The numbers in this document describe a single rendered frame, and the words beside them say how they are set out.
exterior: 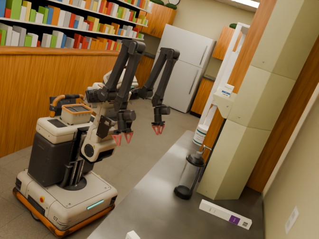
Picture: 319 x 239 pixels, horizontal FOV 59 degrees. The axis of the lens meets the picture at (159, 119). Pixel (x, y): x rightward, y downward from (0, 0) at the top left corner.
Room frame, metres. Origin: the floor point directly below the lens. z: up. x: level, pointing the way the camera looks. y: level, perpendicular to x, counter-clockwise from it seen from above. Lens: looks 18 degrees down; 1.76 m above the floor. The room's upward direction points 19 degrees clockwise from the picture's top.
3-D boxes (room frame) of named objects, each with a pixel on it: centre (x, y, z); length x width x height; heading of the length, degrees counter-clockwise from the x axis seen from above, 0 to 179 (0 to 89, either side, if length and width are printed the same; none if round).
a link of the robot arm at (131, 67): (1.68, 0.26, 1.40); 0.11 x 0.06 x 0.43; 152
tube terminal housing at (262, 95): (1.57, -0.50, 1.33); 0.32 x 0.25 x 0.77; 167
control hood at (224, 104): (1.62, -0.32, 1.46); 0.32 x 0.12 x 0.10; 167
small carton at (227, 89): (1.56, -0.30, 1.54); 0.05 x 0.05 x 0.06; 72
